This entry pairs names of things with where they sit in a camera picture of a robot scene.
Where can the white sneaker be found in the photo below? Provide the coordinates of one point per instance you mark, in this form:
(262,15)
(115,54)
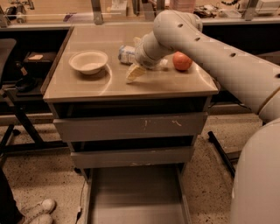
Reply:
(45,206)
(43,219)

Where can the top grey drawer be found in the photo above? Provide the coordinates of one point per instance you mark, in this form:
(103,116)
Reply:
(130,127)

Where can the white sneaker upper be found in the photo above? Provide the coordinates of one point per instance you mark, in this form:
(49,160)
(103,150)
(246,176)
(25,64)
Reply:
(45,206)

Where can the red apple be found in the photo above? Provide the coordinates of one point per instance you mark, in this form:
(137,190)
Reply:
(181,62)

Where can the grey drawer cabinet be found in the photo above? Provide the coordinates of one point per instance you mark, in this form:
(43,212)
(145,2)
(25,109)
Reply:
(71,94)

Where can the black box on shelf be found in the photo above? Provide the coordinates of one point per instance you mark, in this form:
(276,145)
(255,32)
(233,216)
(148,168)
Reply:
(37,60)

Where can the black floor bar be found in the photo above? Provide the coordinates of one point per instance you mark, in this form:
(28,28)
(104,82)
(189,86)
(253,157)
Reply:
(222,153)

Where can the open bottom grey drawer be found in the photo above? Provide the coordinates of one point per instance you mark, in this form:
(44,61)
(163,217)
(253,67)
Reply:
(136,195)

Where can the white sneaker lower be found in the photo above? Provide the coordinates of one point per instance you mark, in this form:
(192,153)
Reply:
(43,219)

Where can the middle grey drawer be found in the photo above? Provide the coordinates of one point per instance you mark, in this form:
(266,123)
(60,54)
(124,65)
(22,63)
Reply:
(136,157)

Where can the pink plastic container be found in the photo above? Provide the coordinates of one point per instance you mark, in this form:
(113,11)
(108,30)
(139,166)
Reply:
(182,5)

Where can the white bowl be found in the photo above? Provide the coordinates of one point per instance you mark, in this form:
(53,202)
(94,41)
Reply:
(88,62)

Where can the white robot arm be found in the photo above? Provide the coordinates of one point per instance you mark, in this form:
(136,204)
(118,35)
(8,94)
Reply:
(254,82)

